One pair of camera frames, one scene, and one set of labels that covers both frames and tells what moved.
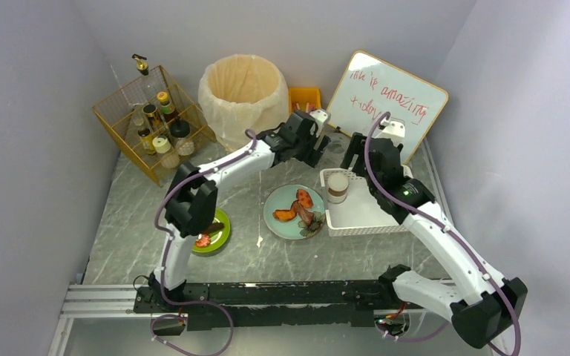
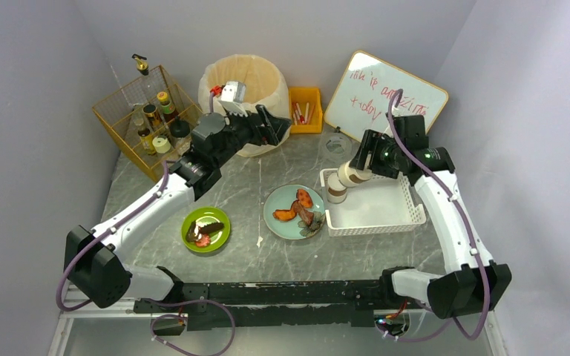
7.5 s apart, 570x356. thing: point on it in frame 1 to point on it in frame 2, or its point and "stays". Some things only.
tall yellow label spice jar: [154, 116] stays
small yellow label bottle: [147, 140] stays
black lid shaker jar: [180, 129] stays
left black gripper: [315, 142] to [257, 127]
